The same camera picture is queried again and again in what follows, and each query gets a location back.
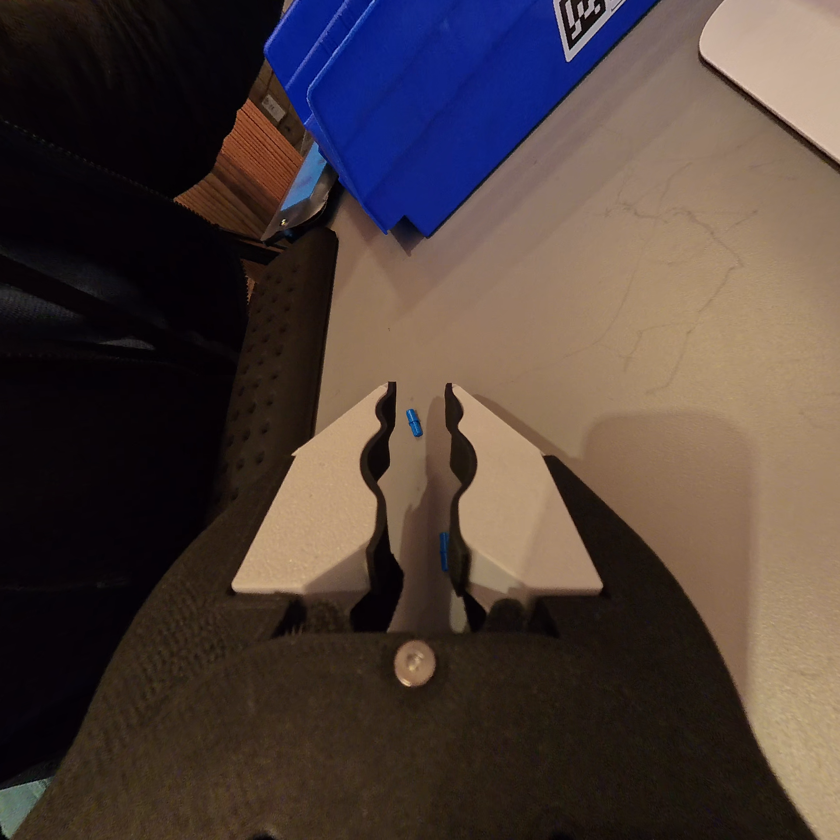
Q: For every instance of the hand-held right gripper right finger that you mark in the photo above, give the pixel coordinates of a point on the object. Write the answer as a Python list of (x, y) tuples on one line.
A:
[(523, 525)]

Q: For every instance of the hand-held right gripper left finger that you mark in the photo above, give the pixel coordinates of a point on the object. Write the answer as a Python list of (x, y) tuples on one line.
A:
[(315, 525)]

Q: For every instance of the blue connector pin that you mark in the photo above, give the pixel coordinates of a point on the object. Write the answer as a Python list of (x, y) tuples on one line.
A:
[(413, 422), (444, 551)]

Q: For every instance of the blue tagged parts bin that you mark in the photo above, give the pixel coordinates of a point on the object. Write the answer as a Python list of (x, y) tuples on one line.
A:
[(446, 111)]

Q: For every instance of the black perforated board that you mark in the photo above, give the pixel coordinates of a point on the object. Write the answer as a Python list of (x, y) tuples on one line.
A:
[(285, 367)]

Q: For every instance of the metal clamp plate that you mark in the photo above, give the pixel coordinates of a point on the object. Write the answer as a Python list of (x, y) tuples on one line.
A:
[(302, 197)]

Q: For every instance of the wooden slatted panel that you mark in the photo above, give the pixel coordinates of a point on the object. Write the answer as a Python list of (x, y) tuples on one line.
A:
[(256, 170)]

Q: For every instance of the white wooden book stand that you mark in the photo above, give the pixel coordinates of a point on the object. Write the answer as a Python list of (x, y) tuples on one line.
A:
[(781, 65)]

